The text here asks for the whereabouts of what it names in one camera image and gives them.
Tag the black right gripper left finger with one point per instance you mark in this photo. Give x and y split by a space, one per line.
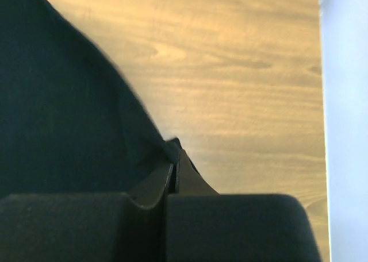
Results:
115 226

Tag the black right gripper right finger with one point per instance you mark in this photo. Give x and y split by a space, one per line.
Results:
203 225

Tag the black t-shirt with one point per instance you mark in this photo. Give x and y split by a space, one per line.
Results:
69 122

